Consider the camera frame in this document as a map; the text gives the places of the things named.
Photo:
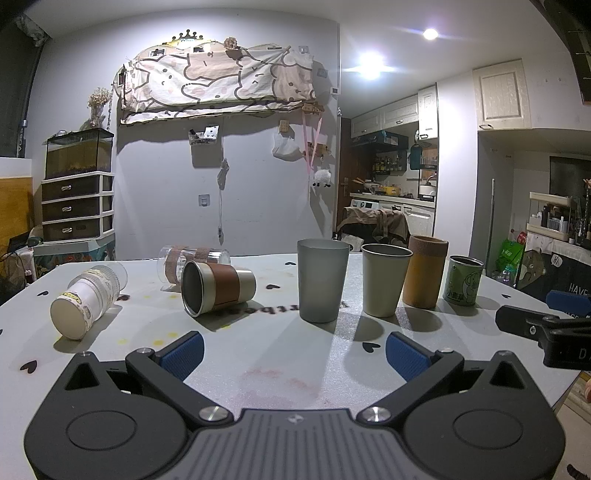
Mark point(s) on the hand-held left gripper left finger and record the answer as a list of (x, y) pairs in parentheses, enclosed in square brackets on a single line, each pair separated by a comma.
[(184, 353)]

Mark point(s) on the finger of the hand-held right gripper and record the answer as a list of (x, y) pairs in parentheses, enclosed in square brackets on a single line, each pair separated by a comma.
[(561, 344), (570, 304)]

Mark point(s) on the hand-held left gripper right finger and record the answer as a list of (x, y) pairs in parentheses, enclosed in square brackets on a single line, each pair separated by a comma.
[(406, 357)]

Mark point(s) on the steel cup brown sleeve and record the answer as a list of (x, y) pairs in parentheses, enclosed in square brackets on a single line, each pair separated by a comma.
[(221, 288)]

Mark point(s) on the beige cup dark rim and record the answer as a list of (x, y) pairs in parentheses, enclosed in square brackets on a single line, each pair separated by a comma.
[(383, 284)]

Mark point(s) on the orange cup cork sleeve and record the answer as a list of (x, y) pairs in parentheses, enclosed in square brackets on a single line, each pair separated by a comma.
[(422, 272)]

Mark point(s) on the clear glass cup brown sleeve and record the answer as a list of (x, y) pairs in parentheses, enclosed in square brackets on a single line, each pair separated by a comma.
[(178, 263)]

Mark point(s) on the green printed tin cup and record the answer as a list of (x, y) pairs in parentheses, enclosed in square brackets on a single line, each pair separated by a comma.
[(461, 284)]

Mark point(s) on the white paper cup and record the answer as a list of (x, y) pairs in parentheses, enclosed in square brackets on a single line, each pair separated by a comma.
[(87, 297)]

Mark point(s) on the grey frosted plastic cup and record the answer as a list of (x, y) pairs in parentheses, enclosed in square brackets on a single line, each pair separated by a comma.
[(321, 281)]

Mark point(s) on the dark bear printed cloth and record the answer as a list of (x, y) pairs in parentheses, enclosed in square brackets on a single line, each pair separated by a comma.
[(554, 267)]

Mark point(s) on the green shopping bag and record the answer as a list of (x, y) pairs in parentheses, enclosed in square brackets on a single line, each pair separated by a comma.
[(510, 256)]

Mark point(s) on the white storage rack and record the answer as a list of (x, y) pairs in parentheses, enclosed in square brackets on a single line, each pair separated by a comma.
[(549, 214)]

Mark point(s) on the white mop pole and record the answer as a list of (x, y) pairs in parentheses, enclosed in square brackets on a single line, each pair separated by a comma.
[(492, 221)]

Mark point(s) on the chair with brown cloth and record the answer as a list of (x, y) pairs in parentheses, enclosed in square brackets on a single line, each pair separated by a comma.
[(369, 224)]

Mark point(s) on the white washing machine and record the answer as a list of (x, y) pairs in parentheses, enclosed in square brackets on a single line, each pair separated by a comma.
[(418, 219)]

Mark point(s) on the plastic drawer unit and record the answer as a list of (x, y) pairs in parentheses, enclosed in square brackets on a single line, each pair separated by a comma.
[(76, 207)]

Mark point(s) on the white plush toy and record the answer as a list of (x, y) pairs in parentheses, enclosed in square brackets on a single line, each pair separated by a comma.
[(322, 177)]

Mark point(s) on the wooden board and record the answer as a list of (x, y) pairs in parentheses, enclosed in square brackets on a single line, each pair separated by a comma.
[(16, 212)]

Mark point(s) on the glass fish tank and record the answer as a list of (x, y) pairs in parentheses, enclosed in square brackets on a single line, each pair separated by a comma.
[(78, 154)]

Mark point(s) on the white plastic bag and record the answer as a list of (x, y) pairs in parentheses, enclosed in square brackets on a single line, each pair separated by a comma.
[(285, 147)]

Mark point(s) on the pink ribbon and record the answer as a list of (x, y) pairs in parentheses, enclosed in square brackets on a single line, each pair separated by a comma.
[(311, 143)]

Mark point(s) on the white kitchen cabinets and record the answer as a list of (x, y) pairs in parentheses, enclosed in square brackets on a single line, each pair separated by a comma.
[(397, 113)]

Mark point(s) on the dried flower bouquet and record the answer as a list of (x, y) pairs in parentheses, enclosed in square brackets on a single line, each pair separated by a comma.
[(98, 104)]

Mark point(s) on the cartoon printed blanket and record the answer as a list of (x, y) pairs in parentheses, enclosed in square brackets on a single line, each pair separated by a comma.
[(217, 78)]

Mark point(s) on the round ceiling light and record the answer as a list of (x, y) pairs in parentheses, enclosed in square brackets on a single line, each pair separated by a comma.
[(430, 33), (371, 64)]

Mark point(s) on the gold crown decoration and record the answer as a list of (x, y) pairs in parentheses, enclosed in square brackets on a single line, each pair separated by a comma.
[(187, 38)]

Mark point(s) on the white wall socket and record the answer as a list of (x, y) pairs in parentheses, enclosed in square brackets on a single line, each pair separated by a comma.
[(204, 200)]

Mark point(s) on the white wall cabinet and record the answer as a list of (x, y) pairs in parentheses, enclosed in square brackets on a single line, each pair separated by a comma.
[(503, 97)]

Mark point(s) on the clear wall bracket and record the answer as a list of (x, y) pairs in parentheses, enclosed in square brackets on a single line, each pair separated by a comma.
[(203, 134)]

